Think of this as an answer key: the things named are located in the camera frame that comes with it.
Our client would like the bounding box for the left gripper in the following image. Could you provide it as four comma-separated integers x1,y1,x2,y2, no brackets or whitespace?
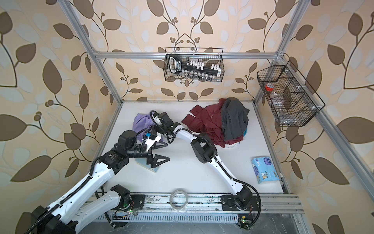
126,137,170,168

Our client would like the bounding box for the purple cloth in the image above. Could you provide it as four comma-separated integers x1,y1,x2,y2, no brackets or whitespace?
132,114,155,133

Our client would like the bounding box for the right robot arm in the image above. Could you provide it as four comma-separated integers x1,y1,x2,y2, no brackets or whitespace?
150,110,262,229

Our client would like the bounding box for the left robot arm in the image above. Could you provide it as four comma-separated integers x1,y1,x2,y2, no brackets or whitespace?
25,129,170,234

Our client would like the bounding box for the light blue folded cloth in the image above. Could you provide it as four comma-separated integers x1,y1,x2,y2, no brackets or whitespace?
134,158,159,173

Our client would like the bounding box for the maroon cloth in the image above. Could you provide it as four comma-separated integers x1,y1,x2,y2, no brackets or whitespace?
182,98,243,148

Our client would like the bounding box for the dark grey cloth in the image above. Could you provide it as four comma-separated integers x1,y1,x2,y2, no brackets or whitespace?
221,97,250,141

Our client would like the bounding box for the blue wet wipes pack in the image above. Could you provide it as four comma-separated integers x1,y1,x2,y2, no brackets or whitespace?
251,156,280,184

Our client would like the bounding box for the clear bottle red cap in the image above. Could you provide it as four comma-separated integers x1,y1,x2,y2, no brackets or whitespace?
265,83,290,118

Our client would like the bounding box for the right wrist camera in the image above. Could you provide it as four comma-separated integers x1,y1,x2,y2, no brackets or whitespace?
152,116,162,125

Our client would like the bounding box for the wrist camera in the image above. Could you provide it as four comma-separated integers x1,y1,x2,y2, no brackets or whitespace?
152,116,162,125
145,132,162,146

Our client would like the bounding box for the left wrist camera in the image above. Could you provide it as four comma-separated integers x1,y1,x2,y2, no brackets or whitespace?
145,132,162,146

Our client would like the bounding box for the socket set rail with handle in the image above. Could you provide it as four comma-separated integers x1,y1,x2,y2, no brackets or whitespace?
165,54,224,77

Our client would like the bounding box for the black wire basket back wall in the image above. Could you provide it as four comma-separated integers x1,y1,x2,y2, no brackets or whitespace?
163,46,225,82

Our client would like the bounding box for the black wire basket wall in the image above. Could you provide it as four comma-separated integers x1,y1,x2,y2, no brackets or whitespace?
163,46,225,82
257,61,325,127

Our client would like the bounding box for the black wire basket right wall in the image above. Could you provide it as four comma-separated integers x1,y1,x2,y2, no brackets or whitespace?
257,61,325,127

